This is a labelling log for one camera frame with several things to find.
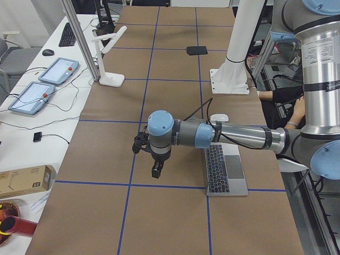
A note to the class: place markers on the grey laptop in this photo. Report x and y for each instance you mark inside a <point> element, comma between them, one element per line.
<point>225,175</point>

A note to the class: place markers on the black mouse pad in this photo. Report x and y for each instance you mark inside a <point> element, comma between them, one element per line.
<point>196,50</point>

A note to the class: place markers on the blue teach pendant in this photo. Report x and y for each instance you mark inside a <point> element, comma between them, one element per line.
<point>59,71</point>
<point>32,99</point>

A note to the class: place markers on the cardboard box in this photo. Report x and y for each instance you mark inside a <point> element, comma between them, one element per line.
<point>26,181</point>

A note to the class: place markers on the upper blue teach pendant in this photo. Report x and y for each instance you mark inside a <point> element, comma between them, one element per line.
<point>59,71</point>

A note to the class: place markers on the black computer mouse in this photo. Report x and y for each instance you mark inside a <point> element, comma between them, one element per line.
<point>48,52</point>

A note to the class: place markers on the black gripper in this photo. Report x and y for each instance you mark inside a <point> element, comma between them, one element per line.
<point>160,158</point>

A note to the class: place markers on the white computer mouse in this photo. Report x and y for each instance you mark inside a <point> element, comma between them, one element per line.
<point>219,117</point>

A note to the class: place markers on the white chair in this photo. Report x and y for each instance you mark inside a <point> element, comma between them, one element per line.
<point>288,166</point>

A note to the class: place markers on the lower blue teach pendant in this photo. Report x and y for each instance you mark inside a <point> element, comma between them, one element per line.
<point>32,99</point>

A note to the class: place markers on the black keyboard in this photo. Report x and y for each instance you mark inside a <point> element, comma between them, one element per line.
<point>67,37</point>

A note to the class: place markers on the small black device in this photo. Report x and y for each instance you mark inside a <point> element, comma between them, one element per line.
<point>37,136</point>

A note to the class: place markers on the seated person in black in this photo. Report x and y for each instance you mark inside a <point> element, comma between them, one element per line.
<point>283,107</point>

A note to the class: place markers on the aluminium frame post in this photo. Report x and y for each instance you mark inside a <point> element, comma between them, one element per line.
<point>76,27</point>

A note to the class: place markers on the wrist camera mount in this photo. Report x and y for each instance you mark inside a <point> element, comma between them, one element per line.
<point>141,142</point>

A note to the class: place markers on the grey office chair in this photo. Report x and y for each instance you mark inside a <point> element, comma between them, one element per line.
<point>15,59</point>

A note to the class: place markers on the red cylinder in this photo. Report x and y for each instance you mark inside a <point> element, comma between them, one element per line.
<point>18,226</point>

